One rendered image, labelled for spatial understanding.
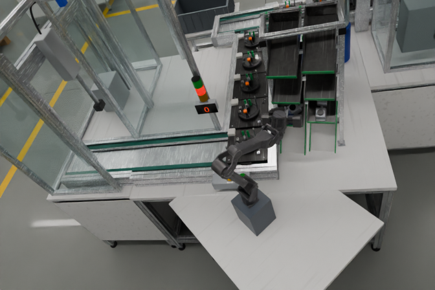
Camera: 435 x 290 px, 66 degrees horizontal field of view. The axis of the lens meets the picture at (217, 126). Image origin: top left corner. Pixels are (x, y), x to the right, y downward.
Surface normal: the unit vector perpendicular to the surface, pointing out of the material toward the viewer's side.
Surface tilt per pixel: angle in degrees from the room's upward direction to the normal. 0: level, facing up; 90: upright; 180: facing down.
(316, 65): 25
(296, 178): 0
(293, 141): 45
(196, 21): 90
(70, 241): 0
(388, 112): 90
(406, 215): 0
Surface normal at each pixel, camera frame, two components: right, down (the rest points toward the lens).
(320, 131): -0.37, 0.09
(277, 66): -0.35, -0.26
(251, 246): -0.26, -0.64
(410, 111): -0.11, 0.76
